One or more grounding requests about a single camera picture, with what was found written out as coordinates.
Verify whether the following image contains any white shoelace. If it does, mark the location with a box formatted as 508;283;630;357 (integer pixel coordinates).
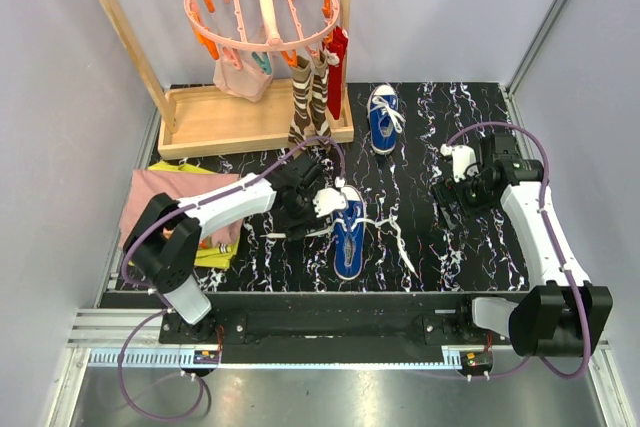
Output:
264;216;417;275

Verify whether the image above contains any pink mesh laundry bag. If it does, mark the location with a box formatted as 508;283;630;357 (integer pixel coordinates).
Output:
213;57;273;102

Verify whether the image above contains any blue canvas sneaker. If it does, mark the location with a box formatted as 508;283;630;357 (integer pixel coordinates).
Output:
332;185;366;281
367;84;406;155

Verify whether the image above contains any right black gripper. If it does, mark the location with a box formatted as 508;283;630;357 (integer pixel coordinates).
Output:
430;167;502;230

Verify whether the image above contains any yellow folded garment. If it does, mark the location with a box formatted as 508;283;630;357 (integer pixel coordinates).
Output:
127;158;239;271

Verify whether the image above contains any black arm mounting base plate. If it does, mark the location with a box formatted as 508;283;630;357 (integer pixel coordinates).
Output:
159;292;506;345

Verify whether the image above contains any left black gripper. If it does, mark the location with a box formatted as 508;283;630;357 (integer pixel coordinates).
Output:
279;184;328;240

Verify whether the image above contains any red hanging sock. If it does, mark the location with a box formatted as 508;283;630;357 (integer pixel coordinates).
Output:
326;26;348;120

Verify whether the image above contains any brown striped sock right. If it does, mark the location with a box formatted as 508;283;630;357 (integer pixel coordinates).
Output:
309;51;331;137

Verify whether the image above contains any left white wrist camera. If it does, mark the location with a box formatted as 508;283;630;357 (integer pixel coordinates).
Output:
312;186;349;218

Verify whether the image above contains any wooden drying rack frame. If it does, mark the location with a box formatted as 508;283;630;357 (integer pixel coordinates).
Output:
69;0;356;161

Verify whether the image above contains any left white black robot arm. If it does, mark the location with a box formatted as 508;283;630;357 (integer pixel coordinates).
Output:
122;154;323;343

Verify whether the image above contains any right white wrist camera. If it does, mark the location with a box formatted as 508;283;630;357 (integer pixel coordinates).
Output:
440;144;479;183

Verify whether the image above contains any pink folded t-shirt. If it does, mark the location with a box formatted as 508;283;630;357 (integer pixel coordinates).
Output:
118;162;239;248

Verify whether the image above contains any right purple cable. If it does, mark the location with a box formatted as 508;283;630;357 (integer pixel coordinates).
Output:
414;121;592;381

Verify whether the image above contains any pink round clip hanger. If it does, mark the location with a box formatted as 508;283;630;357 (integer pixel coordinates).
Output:
183;0;351;75

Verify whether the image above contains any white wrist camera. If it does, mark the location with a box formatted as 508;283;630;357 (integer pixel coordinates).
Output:
312;186;349;218
440;144;479;183

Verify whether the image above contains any brown striped sock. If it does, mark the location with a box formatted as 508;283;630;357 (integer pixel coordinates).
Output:
309;51;331;137
288;56;312;145

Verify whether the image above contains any brown striped sock left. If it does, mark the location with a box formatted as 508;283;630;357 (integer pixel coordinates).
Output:
288;56;312;145

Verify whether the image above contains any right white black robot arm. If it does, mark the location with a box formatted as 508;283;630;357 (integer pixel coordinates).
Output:
432;134;613;358

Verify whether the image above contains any aluminium rail frame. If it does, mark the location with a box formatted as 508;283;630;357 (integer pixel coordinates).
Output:
47;309;639;426

